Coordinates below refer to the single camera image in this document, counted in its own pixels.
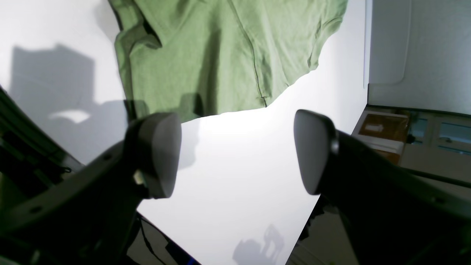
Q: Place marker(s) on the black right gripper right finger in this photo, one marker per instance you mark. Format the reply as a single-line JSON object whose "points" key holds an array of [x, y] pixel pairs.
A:
{"points": [[391, 217]]}

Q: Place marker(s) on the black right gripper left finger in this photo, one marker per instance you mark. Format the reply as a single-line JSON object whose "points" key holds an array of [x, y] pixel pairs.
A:
{"points": [[87, 219]]}

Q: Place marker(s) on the green T-shirt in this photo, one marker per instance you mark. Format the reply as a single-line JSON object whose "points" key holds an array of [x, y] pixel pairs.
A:
{"points": [[207, 57]]}

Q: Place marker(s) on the brown cardboard box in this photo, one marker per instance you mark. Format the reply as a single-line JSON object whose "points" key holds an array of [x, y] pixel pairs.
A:
{"points": [[385, 131]]}

